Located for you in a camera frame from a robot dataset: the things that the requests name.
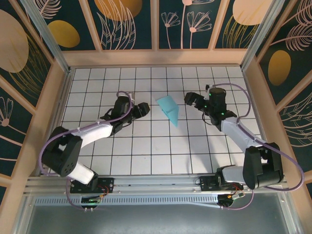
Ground light blue paper sheet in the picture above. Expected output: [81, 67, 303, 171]
[156, 95, 180, 128]

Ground small controller board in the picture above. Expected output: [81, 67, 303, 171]
[80, 195, 102, 205]
[217, 192, 245, 208]

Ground grey metal panel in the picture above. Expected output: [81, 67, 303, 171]
[14, 192, 299, 234]

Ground thin black cable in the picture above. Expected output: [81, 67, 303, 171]
[201, 111, 213, 127]
[98, 108, 112, 121]

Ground aluminium side rail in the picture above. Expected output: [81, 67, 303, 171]
[38, 69, 75, 176]
[240, 65, 279, 174]

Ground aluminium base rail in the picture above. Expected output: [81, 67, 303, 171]
[24, 172, 290, 195]

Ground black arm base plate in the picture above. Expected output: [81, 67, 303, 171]
[199, 175, 244, 192]
[70, 177, 115, 194]

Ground aluminium corner post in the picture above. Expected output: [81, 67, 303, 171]
[240, 0, 280, 71]
[20, 0, 73, 75]

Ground slotted grey cable duct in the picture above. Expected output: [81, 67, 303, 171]
[33, 194, 221, 208]

